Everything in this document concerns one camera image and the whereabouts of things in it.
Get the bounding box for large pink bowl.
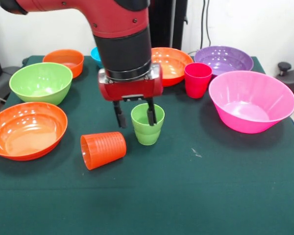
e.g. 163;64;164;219
208;70;294;134

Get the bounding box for small deep orange bowl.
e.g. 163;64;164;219
42;49;85;79

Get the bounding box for orange cup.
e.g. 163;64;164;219
80;131;127;171

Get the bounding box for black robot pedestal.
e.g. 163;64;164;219
149;0;188;51

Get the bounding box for crimson red cup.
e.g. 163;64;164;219
184;62;213;99

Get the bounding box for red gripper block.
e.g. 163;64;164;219
98;63;164;129

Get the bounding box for green cup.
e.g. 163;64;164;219
130;103;166;146

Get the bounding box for black round knob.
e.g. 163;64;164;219
278;62;292;76

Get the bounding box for purple bowl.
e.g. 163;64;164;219
194;46;254;76

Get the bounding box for black hanging cable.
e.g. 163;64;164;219
199;0;213;51

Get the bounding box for green bowl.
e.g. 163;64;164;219
9;62;74;106

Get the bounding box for wide orange bowl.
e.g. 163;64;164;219
150;47;194;87
0;102;68;162

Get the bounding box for dark green tablecloth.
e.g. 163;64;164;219
0;55;294;235

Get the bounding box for small blue bowl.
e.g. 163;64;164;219
90;47;104;69

